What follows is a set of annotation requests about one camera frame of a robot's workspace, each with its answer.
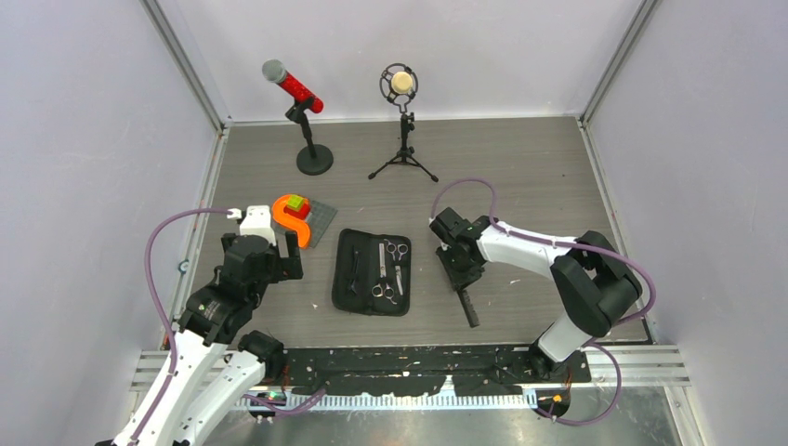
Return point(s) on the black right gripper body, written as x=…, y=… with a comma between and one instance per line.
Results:
x=459, y=272

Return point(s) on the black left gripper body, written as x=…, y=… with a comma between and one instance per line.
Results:
x=280, y=268

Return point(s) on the silver hair scissors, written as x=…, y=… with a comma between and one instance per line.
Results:
x=386, y=254

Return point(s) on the black comb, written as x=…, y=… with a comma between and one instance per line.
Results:
x=468, y=308

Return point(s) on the black tool pouch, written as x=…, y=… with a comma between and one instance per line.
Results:
x=364, y=303

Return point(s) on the silver thinning scissors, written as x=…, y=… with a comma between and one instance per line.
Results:
x=383, y=288

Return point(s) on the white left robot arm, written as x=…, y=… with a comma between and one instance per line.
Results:
x=211, y=365

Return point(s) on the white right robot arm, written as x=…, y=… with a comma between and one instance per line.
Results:
x=595, y=285

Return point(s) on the orange curved toy slide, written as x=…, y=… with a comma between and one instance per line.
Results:
x=300, y=227

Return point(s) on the lime green toy brick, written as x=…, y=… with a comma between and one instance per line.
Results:
x=296, y=202

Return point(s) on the red toy block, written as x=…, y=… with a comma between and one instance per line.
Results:
x=302, y=214

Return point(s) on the black tripod microphone stand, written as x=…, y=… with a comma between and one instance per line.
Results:
x=405, y=153

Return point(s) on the black round-base microphone stand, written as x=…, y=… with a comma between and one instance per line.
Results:
x=313, y=159

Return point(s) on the beige condenser microphone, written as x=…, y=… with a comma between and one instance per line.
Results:
x=398, y=80

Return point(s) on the red handheld microphone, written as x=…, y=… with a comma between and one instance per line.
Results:
x=274, y=71

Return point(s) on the grey studded base plate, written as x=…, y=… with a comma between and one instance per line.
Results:
x=319, y=219

